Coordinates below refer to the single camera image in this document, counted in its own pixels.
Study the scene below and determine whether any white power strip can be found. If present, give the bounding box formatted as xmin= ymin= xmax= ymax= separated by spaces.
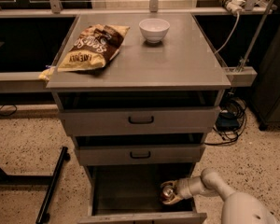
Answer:
xmin=218 ymin=0 xmax=245 ymax=15

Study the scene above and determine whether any top grey drawer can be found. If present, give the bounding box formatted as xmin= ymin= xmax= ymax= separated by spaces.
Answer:
xmin=54 ymin=91 xmax=220 ymax=136

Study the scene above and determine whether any bottom grey drawer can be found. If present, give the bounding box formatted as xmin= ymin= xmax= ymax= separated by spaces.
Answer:
xmin=77 ymin=163 xmax=207 ymax=224

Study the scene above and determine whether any grey drawer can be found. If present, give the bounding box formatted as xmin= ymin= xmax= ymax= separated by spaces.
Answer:
xmin=77 ymin=163 xmax=207 ymax=224
xmin=76 ymin=133 xmax=205 ymax=166
xmin=54 ymin=91 xmax=220 ymax=136

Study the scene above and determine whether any black metal floor stand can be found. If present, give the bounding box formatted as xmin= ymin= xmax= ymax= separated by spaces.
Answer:
xmin=0 ymin=147 xmax=71 ymax=224

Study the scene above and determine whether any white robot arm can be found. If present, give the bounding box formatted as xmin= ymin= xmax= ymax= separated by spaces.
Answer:
xmin=161 ymin=168 xmax=280 ymax=224

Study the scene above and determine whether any grey metal rail frame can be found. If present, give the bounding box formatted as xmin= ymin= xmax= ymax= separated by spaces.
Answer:
xmin=0 ymin=0 xmax=279 ymax=95

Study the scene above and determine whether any grey drawer cabinet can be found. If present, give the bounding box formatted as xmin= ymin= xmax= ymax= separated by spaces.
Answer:
xmin=48 ymin=12 xmax=230 ymax=224

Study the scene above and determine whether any middle grey drawer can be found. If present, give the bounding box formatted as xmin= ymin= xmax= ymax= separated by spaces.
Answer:
xmin=76 ymin=133 xmax=205 ymax=166

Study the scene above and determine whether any black floor cable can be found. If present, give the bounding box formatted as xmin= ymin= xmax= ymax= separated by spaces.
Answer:
xmin=0 ymin=104 xmax=19 ymax=118

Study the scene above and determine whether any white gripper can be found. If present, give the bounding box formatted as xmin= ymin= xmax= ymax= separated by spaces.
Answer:
xmin=161 ymin=176 xmax=203 ymax=205

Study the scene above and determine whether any brown yellow chip bag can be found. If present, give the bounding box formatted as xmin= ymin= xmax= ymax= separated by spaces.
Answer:
xmin=38 ymin=24 xmax=130 ymax=81

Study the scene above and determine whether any white power cable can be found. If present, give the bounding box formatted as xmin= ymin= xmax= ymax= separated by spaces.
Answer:
xmin=213 ymin=10 xmax=241 ymax=55

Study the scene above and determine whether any dark grey cabinet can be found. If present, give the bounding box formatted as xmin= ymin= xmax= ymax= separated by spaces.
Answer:
xmin=250 ymin=0 xmax=280 ymax=131

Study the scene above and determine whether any black cable bundle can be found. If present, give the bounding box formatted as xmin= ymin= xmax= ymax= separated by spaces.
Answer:
xmin=204 ymin=96 xmax=248 ymax=147

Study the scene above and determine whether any red coke can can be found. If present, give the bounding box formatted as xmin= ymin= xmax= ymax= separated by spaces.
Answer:
xmin=161 ymin=185 xmax=175 ymax=202

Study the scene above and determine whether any white ceramic bowl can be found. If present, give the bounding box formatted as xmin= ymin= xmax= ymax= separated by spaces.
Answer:
xmin=139 ymin=18 xmax=170 ymax=43

